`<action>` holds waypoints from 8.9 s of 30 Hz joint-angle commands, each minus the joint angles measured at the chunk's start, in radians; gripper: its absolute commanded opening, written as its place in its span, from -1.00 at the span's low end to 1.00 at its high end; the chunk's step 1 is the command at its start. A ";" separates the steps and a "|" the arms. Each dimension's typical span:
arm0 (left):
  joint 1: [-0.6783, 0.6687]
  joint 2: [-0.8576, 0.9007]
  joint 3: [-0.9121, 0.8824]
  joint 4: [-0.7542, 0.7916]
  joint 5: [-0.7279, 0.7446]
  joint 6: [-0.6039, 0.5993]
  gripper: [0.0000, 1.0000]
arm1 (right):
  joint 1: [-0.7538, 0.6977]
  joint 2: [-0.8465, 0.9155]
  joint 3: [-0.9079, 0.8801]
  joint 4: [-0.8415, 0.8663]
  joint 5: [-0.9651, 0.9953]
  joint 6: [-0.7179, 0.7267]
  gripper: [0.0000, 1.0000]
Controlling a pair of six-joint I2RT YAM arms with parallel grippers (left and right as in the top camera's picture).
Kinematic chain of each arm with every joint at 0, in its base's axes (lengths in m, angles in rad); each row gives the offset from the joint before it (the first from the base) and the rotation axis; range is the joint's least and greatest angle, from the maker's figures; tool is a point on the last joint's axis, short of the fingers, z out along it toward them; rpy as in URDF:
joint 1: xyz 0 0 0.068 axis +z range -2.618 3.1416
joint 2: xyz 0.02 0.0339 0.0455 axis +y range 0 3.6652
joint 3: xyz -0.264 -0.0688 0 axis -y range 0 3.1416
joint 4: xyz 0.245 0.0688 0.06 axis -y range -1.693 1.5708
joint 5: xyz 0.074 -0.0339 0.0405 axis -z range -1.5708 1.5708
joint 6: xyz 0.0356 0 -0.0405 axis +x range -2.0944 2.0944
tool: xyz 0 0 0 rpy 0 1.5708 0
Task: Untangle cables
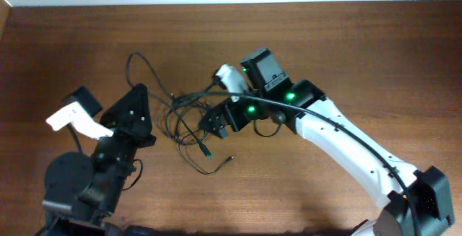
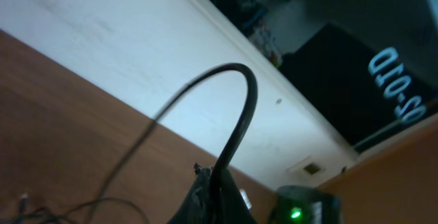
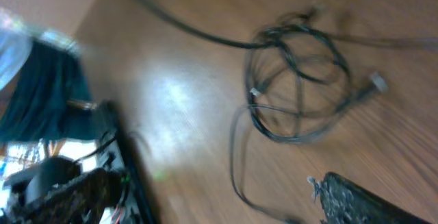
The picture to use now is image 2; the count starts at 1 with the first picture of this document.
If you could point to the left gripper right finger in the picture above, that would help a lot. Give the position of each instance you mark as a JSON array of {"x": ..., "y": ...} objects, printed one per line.
[{"x": 232, "y": 208}]

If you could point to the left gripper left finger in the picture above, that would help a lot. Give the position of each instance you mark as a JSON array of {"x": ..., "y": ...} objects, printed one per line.
[{"x": 197, "y": 205}]

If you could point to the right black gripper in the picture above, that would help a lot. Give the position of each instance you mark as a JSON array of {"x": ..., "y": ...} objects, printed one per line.
[{"x": 305, "y": 205}]

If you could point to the black sign white lettering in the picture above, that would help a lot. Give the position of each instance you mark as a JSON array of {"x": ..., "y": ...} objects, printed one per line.
[{"x": 366, "y": 95}]

